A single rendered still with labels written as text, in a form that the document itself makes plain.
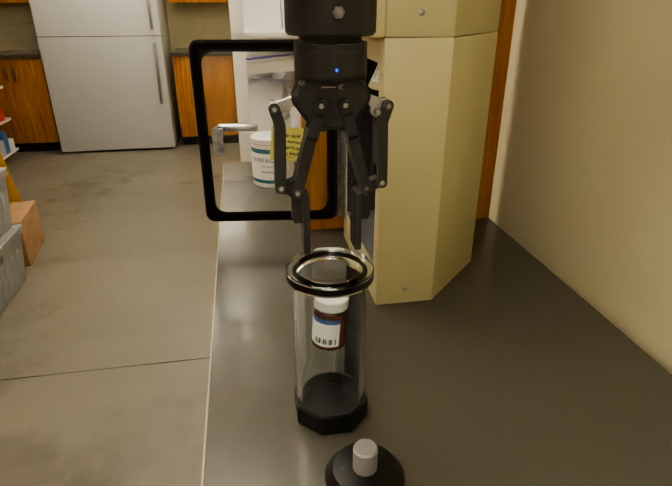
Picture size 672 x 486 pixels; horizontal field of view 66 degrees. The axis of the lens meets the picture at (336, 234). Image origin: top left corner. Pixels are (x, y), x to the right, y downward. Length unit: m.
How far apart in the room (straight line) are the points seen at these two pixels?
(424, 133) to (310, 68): 0.39
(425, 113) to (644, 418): 0.54
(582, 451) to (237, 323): 0.57
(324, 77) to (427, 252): 0.51
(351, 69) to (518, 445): 0.51
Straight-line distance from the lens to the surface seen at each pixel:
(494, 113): 1.35
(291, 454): 0.71
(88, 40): 5.87
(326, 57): 0.53
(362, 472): 0.64
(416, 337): 0.91
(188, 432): 2.14
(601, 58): 1.11
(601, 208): 1.10
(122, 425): 2.24
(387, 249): 0.94
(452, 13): 0.87
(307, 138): 0.56
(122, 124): 5.94
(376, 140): 0.58
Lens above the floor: 1.46
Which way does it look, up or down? 24 degrees down
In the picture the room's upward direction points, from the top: straight up
